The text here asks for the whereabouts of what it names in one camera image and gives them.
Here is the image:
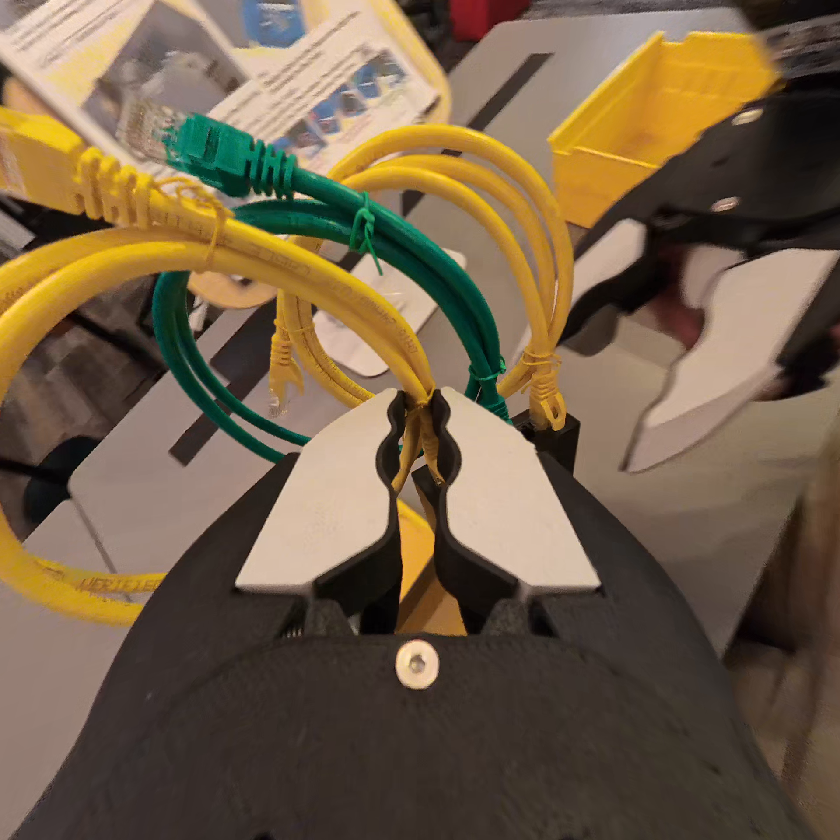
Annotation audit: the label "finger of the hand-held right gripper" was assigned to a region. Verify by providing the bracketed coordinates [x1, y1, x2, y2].
[620, 249, 840, 475]
[561, 215, 690, 358]

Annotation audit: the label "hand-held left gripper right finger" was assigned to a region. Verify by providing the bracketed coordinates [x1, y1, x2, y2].
[412, 386, 602, 634]

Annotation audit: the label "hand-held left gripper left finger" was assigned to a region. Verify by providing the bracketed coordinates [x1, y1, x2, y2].
[235, 387, 406, 621]

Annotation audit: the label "red bin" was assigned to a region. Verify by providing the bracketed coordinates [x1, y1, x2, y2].
[449, 0, 527, 42]

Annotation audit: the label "black network switch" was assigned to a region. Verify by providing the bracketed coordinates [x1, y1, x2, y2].
[511, 408, 582, 476]

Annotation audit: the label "green ethernet cable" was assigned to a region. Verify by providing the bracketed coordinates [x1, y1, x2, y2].
[117, 112, 514, 463]

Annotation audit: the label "printed instruction sheet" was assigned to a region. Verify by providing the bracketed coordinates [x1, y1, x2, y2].
[0, 0, 442, 191]

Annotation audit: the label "yellow storage bin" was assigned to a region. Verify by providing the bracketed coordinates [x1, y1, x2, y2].
[548, 29, 785, 229]

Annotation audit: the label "person's beige trousers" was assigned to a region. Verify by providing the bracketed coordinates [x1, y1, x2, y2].
[722, 387, 840, 840]

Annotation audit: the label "yellow ethernet cable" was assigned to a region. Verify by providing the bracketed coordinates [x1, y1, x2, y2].
[269, 123, 577, 434]
[0, 108, 460, 627]

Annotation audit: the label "white board stand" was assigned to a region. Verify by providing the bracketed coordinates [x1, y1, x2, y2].
[314, 248, 468, 378]

